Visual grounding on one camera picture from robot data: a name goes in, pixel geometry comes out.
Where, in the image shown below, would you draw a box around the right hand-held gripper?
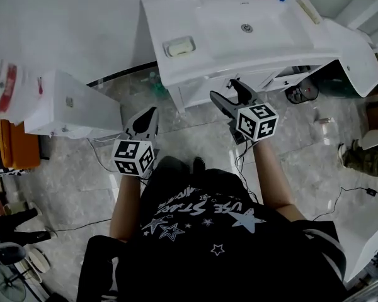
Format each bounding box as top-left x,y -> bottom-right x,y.
209,79 -> 280,145

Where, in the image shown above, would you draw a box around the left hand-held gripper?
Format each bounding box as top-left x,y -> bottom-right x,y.
111,106 -> 161,178

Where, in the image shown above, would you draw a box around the white soap dish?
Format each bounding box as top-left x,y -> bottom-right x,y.
162,35 -> 197,59

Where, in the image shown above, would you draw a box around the person's right forearm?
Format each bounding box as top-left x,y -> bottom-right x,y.
251,140 -> 306,222

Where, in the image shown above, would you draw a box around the person's left forearm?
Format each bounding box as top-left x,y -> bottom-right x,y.
109,173 -> 142,242

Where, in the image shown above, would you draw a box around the green plastic bottle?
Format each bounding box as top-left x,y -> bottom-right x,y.
140,70 -> 168,98

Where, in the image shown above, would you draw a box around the person's black trousers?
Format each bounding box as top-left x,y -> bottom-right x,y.
152,155 -> 240,185

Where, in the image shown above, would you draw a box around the white vanity cabinet with sink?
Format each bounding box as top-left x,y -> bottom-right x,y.
140,0 -> 378,115

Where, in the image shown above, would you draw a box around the white cabinet drawer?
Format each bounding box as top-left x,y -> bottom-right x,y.
272,72 -> 314,92

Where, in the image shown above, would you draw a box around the person's black shoe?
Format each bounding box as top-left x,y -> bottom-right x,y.
192,156 -> 206,174

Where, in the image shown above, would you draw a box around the black trash bin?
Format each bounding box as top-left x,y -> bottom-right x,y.
285,76 -> 320,105

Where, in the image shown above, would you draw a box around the small brown floor scrap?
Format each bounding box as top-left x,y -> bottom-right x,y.
314,115 -> 335,126

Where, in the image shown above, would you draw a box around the dark green bin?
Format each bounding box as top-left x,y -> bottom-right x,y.
316,69 -> 363,99

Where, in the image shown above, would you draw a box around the beige long bar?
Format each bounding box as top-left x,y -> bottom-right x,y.
295,0 -> 323,25

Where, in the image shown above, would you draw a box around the person's black star-print shirt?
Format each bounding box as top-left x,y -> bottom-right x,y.
76,167 -> 347,302

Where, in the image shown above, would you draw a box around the grey office chair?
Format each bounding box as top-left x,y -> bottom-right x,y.
0,242 -> 28,266

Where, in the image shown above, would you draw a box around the white glossy fixture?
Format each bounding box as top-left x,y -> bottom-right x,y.
342,214 -> 378,292

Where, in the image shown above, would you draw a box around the black floor fan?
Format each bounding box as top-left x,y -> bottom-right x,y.
0,262 -> 28,302

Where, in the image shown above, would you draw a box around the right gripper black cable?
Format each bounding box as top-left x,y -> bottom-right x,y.
234,139 -> 260,204

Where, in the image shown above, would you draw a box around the thin black floor cable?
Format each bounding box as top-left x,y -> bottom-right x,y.
45,217 -> 113,233

